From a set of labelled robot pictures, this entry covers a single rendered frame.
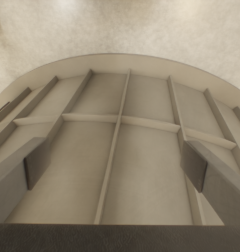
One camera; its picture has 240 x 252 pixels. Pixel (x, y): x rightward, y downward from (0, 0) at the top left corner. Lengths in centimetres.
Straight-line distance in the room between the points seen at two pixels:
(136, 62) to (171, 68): 16
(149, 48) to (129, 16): 15
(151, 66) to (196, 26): 23
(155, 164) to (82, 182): 19
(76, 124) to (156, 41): 51
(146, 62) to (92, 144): 50
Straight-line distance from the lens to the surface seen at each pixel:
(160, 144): 52
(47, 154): 17
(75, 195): 41
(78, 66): 92
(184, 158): 17
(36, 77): 105
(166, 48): 87
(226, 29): 91
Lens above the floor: 83
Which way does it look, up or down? 50 degrees down
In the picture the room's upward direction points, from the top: 169 degrees counter-clockwise
